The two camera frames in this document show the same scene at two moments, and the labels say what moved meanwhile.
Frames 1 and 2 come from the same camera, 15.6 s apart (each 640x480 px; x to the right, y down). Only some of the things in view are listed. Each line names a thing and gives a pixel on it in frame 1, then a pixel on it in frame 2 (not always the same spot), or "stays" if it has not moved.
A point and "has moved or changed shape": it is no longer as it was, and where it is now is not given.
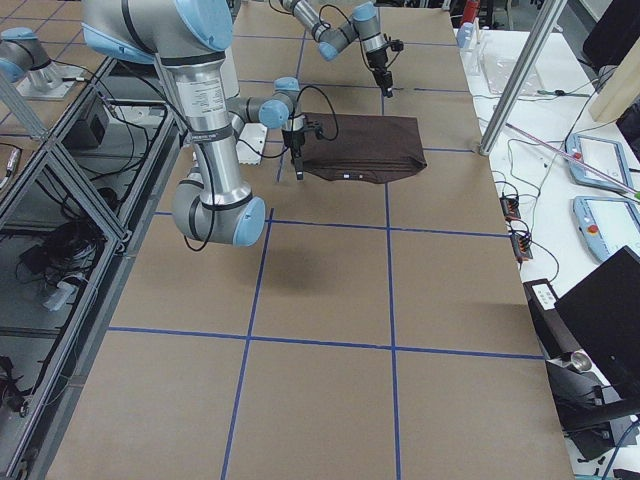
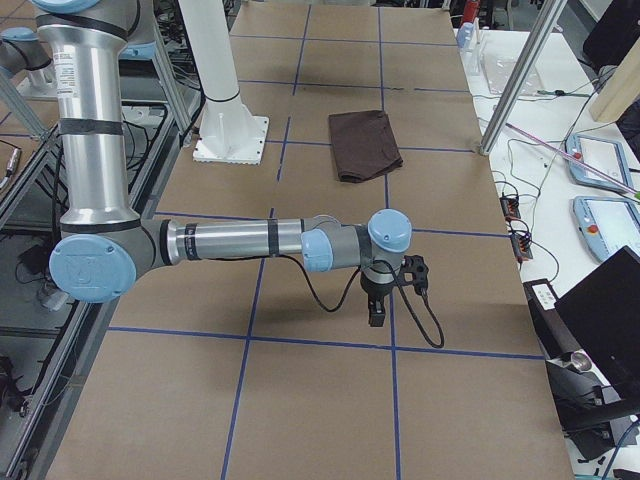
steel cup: [581, 360] stays
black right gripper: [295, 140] → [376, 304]
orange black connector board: [521, 241] stays
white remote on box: [544, 296] stays
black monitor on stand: [602, 314] stays
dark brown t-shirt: [370, 148] has moved or changed shape
